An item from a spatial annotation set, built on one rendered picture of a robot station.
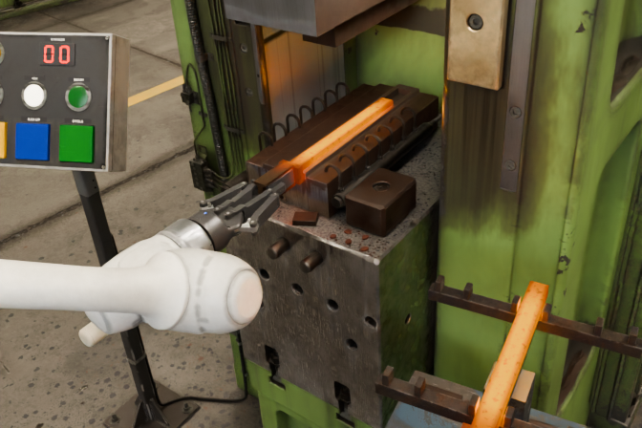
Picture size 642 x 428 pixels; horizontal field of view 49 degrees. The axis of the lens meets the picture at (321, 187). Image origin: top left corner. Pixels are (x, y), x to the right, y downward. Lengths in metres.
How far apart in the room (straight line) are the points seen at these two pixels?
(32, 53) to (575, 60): 1.06
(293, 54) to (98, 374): 1.33
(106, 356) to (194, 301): 1.59
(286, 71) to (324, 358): 0.61
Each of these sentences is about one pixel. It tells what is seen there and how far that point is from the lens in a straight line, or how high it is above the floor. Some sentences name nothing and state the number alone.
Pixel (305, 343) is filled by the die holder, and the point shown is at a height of 0.62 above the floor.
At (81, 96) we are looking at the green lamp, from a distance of 1.52.
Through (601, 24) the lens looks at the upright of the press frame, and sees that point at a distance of 1.10.
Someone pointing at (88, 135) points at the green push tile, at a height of 1.03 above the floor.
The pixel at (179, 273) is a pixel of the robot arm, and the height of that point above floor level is 1.11.
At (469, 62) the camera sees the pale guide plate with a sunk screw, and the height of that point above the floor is 1.22.
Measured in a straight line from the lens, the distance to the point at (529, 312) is 1.09.
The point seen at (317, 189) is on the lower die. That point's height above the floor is 0.97.
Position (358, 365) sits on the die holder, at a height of 0.63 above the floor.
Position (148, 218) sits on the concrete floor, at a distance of 3.09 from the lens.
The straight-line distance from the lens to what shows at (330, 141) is 1.38.
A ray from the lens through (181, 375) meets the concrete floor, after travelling 2.35.
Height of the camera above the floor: 1.67
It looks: 32 degrees down
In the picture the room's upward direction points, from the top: 4 degrees counter-clockwise
